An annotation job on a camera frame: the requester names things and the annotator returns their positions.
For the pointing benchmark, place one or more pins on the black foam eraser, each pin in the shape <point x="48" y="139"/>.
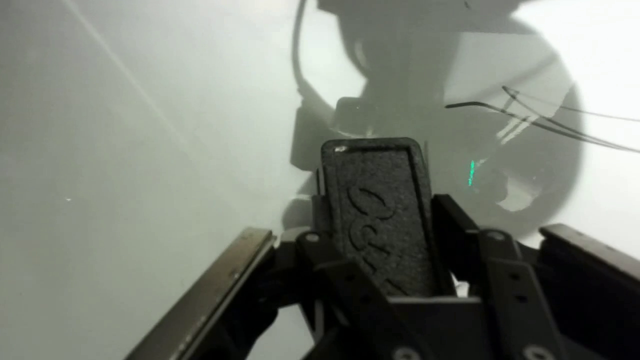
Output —
<point x="387" y="220"/>

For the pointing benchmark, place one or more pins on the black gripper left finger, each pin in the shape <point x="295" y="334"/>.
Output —
<point x="267" y="306"/>

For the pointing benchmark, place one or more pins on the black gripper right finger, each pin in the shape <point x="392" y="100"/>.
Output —
<point x="561" y="306"/>

